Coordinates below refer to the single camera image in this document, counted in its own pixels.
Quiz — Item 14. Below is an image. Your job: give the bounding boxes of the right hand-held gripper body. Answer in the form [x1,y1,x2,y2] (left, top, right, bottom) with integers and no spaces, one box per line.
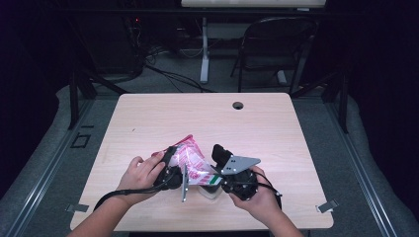
[219,155,262,202]

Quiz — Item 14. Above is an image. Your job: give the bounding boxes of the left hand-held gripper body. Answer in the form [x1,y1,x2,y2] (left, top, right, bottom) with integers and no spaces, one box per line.
[153,164,190,203]

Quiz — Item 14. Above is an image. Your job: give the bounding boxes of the pink and white plastic bag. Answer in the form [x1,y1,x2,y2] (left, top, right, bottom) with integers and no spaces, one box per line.
[150,133,223,188]

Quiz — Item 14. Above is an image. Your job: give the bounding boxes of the glass jar with black lid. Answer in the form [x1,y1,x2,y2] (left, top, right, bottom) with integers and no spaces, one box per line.
[197,143,236,200]

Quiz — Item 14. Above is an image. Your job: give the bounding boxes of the person's right hand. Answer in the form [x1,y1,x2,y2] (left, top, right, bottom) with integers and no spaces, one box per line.
[228,165,284,225]

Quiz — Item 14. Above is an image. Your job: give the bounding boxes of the person's left hand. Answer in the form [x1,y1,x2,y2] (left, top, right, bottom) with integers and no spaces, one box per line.
[116,151,166,207]

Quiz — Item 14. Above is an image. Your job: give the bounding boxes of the dark computer tower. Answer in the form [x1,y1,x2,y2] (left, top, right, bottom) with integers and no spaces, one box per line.
[78,15,146,75]

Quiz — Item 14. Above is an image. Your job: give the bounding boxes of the black folding chair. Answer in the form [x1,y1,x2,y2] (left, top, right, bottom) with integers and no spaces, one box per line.
[230,16,319,96]

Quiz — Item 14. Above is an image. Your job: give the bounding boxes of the white desk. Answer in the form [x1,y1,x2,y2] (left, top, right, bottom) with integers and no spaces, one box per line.
[180,0,327,85]

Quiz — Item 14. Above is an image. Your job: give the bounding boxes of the right hand-held gripper cable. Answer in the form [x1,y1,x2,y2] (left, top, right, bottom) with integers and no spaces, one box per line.
[252,172,284,210]

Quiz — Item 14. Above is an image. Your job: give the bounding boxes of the hand-held gripper cable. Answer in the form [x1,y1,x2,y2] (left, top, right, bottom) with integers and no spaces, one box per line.
[93,183,166,212]
[252,172,284,210]

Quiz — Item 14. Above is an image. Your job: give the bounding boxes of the left hand-held gripper cable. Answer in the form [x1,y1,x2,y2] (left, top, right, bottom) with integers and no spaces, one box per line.
[93,183,166,212]

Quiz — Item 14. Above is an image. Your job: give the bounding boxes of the black floor cable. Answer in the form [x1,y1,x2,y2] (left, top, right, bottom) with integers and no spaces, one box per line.
[143,62,215,94]

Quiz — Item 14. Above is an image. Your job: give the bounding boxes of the grey metal table bracket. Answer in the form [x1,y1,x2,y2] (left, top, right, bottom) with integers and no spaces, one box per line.
[65,203,90,213]
[315,198,340,214]

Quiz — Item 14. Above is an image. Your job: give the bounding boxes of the black metal frame stand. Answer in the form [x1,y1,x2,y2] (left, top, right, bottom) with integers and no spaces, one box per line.
[67,69,128,130]
[290,69,350,134]

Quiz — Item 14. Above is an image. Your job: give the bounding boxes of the aluminium floor rail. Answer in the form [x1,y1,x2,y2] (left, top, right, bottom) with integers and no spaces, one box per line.
[324,98,400,237]
[5,98,96,237]

